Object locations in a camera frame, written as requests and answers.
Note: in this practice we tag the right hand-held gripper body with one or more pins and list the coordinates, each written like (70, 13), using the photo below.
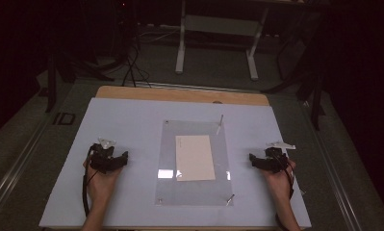
(273, 159)

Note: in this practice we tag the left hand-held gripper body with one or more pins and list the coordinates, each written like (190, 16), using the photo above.
(103, 160)

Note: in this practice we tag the clear acrylic photo frame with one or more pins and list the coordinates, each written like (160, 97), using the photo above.
(167, 189)

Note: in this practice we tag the photo card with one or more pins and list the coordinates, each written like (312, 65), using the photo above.
(194, 159)

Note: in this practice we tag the person's left hand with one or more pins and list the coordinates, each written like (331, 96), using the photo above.
(101, 184)

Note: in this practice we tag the person's right hand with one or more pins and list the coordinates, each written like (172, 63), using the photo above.
(277, 184)

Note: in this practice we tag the white table board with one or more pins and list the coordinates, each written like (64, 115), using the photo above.
(125, 122)

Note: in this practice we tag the wooden table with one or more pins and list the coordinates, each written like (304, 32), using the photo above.
(180, 94)

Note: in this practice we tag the black tripod stand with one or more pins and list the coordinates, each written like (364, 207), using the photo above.
(311, 73)

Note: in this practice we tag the black metal stand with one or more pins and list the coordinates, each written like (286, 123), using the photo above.
(51, 73)

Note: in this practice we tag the black floor bracket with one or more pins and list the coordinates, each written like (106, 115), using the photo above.
(64, 118)

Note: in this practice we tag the metal floor rail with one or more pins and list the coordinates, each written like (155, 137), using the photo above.
(13, 170)
(334, 166)

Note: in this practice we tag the white metal desk frame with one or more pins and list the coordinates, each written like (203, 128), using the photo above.
(218, 25)

